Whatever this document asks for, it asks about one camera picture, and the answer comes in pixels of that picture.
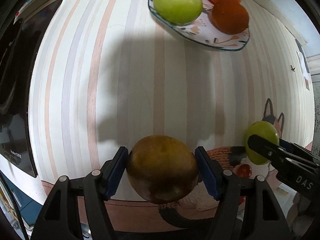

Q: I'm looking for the floral ceramic fruit plate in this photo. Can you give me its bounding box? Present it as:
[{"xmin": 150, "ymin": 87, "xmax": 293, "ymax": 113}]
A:
[{"xmin": 148, "ymin": 0, "xmax": 250, "ymax": 51}]

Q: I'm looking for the green apple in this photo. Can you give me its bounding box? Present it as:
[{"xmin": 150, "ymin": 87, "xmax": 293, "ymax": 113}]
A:
[
  {"xmin": 153, "ymin": 0, "xmax": 203, "ymax": 25},
  {"xmin": 244, "ymin": 121, "xmax": 279, "ymax": 165}
]

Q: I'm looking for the black induction cooktop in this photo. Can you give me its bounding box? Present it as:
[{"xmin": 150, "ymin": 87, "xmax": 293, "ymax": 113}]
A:
[{"xmin": 1, "ymin": 0, "xmax": 62, "ymax": 178}]

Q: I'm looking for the small pink label card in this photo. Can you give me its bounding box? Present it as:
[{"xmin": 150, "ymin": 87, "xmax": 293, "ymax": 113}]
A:
[{"xmin": 304, "ymin": 77, "xmax": 310, "ymax": 90}]

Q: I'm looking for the brown round pear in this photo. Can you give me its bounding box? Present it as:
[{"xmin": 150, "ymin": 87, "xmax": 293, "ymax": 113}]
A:
[{"xmin": 126, "ymin": 135, "xmax": 199, "ymax": 204}]

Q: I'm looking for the dark orange fruit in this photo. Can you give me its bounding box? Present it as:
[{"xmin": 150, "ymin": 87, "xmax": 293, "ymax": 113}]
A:
[{"xmin": 210, "ymin": 0, "xmax": 249, "ymax": 35}]

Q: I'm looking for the striped cat print table mat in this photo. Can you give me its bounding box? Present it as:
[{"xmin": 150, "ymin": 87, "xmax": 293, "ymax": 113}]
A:
[{"xmin": 29, "ymin": 0, "xmax": 319, "ymax": 203}]

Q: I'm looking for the red cherry tomato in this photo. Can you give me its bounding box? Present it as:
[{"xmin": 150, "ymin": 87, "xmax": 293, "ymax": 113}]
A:
[{"xmin": 236, "ymin": 164, "xmax": 252, "ymax": 178}]

